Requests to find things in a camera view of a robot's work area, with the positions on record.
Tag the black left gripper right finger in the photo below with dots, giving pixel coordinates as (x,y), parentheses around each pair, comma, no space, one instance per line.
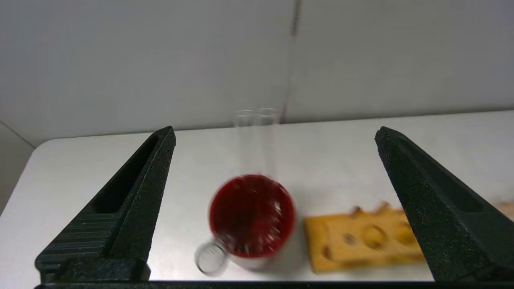
(437,200)

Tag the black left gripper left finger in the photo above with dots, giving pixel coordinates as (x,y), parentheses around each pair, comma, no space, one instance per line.
(132,200)

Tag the test tube with blue pigment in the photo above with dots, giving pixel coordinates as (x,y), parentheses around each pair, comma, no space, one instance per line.
(211,259)

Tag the wooden test tube rack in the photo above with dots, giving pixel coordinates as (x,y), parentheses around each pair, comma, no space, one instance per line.
(361,241)

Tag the red plastic cup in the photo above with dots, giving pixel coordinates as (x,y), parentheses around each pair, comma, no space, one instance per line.
(253,216)

